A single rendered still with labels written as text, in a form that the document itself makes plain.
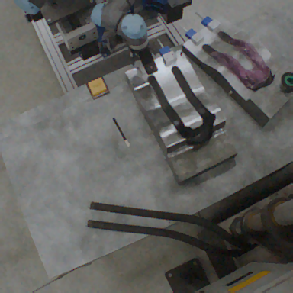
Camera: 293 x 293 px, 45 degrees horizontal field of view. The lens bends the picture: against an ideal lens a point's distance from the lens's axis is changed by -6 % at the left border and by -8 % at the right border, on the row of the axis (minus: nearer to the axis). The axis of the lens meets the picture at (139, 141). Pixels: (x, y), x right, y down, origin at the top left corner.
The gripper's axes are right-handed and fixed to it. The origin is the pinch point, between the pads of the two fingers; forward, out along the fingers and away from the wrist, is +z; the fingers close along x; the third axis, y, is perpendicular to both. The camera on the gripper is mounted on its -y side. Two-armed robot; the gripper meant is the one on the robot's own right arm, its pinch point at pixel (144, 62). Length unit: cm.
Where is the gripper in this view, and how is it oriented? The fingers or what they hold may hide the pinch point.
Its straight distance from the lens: 151.1
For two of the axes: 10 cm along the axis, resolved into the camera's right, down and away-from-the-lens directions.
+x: -9.0, 4.4, 0.3
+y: -4.3, -8.9, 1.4
